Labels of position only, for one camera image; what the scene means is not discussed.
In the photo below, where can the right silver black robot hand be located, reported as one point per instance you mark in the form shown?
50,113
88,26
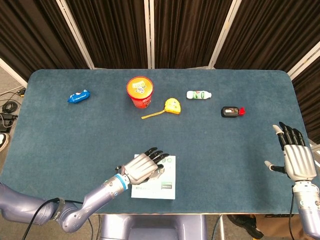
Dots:
298,162

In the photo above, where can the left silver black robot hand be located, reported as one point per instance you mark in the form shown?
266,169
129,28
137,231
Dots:
140,167

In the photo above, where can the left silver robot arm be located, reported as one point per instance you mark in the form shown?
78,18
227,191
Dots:
100,192

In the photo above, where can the white Philips speaker box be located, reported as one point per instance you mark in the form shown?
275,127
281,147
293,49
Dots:
165,193

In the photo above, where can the black pleated curtain panel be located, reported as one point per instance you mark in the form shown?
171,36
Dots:
310,105
30,32
270,32
112,30
190,30

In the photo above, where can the silver robot torso base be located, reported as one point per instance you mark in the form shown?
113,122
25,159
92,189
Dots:
152,227

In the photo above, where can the blue felt table cover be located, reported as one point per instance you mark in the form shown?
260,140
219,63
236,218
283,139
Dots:
87,135

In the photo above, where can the yellow tape measure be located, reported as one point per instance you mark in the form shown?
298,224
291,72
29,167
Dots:
173,105

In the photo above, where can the red instant noodle cup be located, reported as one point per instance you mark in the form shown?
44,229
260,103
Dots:
140,87

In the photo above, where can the black sandal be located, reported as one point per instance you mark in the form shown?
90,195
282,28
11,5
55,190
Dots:
246,223

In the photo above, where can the black bottle with red cap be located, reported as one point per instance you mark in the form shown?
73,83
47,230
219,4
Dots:
230,111

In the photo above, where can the white green plastic bottle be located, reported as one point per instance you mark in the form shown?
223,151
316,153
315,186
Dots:
197,94

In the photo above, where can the blue snack packet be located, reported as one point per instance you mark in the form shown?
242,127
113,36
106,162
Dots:
78,96

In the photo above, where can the white partition frame post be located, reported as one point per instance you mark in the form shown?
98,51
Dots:
303,61
12,72
75,35
223,35
149,32

